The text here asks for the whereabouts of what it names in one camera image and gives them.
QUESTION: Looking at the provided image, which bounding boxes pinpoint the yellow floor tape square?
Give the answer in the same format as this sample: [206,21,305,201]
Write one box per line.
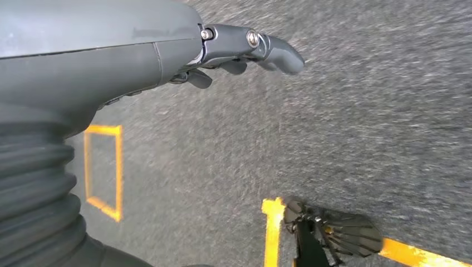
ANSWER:
[83,124,124,223]
[262,197,472,267]

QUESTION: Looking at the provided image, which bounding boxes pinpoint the black robot foot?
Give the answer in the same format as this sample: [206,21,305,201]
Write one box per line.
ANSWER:
[283,199,384,267]

